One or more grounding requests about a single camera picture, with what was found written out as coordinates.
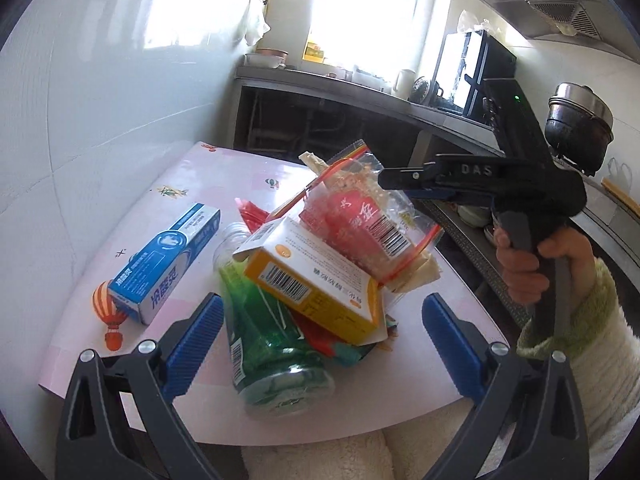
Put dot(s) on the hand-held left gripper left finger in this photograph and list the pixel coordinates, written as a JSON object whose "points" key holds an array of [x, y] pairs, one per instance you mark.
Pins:
{"points": [[195, 345]]}

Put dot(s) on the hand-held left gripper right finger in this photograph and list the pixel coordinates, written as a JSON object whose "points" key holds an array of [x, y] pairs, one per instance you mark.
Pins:
{"points": [[450, 345]]}

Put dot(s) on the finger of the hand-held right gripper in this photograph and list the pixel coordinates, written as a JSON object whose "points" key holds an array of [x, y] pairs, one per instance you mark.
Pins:
{"points": [[430, 192]]}

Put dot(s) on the clear zip bag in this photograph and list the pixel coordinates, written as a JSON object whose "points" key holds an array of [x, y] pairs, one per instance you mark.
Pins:
{"points": [[360, 215]]}

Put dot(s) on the blue white toothpaste box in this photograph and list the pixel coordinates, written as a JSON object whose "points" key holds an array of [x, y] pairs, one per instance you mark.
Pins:
{"points": [[160, 260]]}

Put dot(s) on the red snack bag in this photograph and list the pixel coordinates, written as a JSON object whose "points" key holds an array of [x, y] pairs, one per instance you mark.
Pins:
{"points": [[317, 340]]}

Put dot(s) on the orange white medicine box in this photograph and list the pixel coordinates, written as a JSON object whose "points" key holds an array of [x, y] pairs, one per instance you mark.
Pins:
{"points": [[320, 285]]}

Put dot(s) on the person's right hand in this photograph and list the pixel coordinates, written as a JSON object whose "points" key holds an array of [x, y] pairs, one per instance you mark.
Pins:
{"points": [[520, 275]]}

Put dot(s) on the black steamer pot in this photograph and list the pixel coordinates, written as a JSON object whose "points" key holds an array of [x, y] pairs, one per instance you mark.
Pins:
{"points": [[575, 130]]}

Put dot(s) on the wooden cutting board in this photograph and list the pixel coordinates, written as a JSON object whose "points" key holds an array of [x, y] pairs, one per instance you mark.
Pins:
{"points": [[620, 192]]}

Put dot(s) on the small dark fan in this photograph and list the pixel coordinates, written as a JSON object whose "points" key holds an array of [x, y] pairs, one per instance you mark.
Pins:
{"points": [[424, 91]]}

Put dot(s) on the white jug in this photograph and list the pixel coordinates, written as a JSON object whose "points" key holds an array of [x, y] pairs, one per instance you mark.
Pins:
{"points": [[404, 85]]}

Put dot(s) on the black countertop oven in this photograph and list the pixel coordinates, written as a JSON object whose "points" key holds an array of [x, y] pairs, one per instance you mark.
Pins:
{"points": [[495, 60]]}

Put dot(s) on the concrete kitchen counter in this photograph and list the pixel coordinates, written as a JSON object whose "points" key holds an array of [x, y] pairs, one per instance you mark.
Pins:
{"points": [[310, 77]]}

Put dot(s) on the white fleece trousers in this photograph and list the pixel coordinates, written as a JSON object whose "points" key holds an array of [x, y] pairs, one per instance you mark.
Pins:
{"points": [[320, 455]]}

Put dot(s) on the clear plastic bag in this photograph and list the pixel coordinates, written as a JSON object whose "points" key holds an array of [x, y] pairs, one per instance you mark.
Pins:
{"points": [[475, 22]]}

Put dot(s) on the yellow box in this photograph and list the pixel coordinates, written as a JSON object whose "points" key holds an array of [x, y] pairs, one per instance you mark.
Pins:
{"points": [[314, 51]]}

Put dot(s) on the window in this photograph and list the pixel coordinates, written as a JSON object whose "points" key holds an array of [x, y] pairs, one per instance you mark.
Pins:
{"points": [[375, 10]]}

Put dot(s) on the copper basin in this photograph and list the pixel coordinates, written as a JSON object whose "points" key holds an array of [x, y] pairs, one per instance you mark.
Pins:
{"points": [[274, 52]]}

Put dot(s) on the white bowl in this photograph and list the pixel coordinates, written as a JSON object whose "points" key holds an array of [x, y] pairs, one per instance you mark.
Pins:
{"points": [[262, 61]]}

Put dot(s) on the white plastic bag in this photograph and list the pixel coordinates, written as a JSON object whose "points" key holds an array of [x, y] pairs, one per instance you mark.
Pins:
{"points": [[256, 25]]}

